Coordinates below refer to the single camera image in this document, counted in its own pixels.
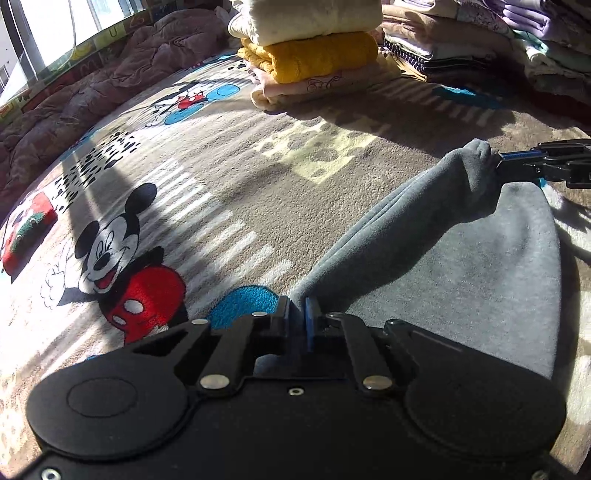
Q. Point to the colourful alphabet foam mat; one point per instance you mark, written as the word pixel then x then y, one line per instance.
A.
pixel 99 50

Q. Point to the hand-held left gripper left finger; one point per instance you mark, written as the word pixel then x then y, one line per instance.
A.
pixel 284 323

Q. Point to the yellow folded sweater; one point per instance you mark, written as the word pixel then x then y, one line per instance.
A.
pixel 314 57

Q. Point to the pink folded garment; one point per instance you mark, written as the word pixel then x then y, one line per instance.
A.
pixel 323 85

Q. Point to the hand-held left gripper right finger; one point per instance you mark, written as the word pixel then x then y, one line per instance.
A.
pixel 311 325

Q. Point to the window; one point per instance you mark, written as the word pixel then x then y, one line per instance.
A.
pixel 37 27

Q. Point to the cartoon printed blanket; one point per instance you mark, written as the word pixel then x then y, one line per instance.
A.
pixel 231 184

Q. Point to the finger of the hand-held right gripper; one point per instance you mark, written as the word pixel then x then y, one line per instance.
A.
pixel 545 173
pixel 521 156

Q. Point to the pink quilt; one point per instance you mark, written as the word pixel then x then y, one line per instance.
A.
pixel 92 92

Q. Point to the pile of folded clothes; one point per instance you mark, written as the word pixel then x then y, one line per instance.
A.
pixel 485 41

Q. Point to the grey sweatpants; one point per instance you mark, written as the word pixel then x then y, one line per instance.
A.
pixel 461 277

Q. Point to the cream folded garment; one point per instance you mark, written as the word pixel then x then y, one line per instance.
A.
pixel 300 18

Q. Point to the red green folded garment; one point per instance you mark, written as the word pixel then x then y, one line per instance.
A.
pixel 27 230

